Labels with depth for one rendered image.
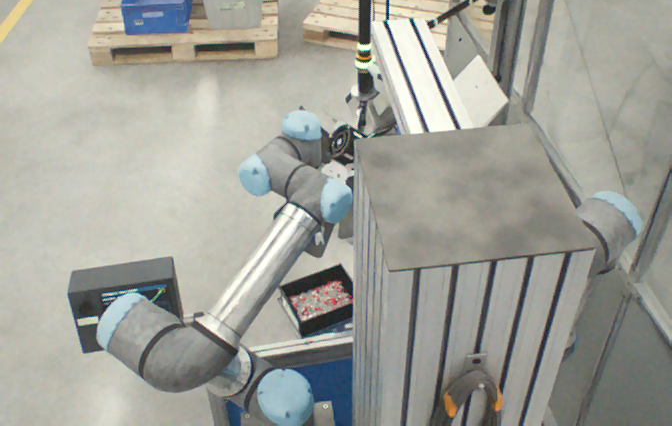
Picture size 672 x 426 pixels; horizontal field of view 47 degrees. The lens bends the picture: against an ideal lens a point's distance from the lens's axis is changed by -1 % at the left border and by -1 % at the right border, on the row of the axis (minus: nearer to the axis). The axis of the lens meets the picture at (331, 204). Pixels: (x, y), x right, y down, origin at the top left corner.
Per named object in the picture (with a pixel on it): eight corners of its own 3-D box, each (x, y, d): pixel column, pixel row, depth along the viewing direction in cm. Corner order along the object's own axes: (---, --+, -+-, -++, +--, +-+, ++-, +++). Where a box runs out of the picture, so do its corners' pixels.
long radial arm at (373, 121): (405, 152, 257) (379, 137, 251) (390, 167, 260) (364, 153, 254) (383, 102, 278) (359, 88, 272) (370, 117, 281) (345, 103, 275)
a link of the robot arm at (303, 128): (270, 122, 151) (298, 102, 155) (273, 166, 158) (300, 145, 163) (301, 137, 147) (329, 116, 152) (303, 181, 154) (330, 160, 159)
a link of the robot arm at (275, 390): (291, 457, 169) (287, 423, 160) (245, 423, 175) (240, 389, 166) (325, 419, 176) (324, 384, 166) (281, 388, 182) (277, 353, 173)
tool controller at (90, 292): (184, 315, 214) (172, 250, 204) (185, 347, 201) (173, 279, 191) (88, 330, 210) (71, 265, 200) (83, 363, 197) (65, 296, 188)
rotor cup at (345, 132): (372, 130, 248) (341, 113, 241) (392, 147, 236) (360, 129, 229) (348, 168, 251) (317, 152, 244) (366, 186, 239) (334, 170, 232)
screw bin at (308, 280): (341, 277, 251) (341, 262, 247) (365, 313, 240) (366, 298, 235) (279, 300, 244) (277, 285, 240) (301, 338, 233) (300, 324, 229)
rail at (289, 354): (495, 322, 241) (499, 305, 235) (500, 332, 238) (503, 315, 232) (203, 371, 229) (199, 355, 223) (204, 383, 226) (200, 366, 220)
